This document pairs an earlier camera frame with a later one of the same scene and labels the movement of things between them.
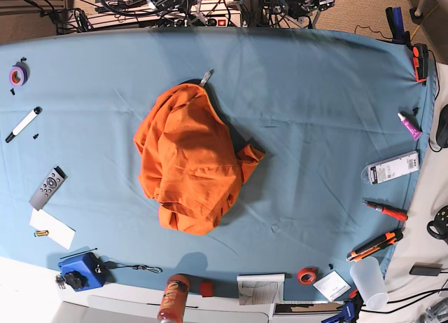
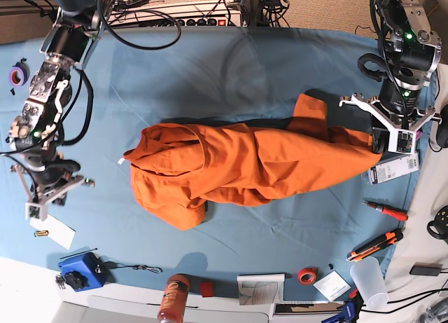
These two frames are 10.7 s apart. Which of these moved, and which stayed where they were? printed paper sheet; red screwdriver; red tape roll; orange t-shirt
Moved: orange t-shirt
Stayed: red screwdriver; red tape roll; printed paper sheet
